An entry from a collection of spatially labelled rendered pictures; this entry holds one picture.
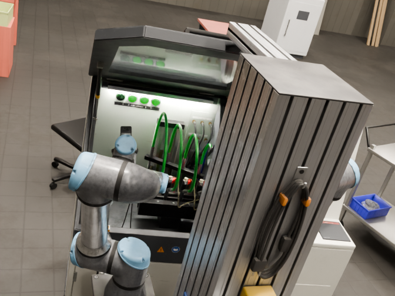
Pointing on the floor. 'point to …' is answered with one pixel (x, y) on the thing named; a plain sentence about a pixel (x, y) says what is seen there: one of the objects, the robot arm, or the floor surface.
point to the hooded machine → (292, 24)
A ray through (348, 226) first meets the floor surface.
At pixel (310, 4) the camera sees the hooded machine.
